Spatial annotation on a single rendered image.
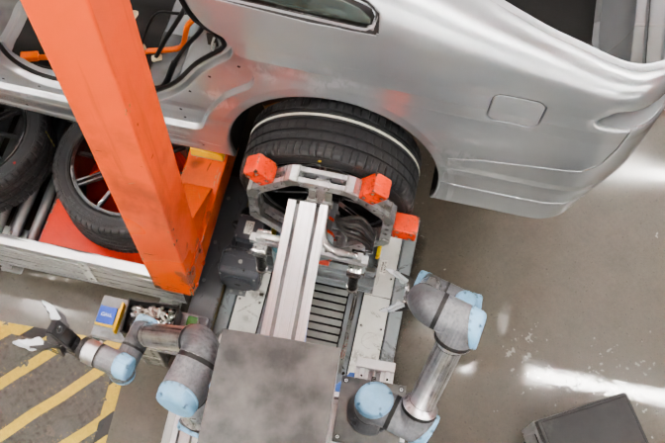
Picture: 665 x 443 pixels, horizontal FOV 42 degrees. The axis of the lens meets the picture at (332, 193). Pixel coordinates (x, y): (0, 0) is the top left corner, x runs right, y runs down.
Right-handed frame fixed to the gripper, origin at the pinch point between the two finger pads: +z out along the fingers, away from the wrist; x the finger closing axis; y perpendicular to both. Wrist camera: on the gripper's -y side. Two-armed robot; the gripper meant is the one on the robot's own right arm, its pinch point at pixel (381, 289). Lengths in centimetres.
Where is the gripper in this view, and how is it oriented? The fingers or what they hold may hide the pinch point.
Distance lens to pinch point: 311.0
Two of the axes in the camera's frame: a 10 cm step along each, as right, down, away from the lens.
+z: -9.8, -1.4, 1.4
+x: -1.6, 9.8, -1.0
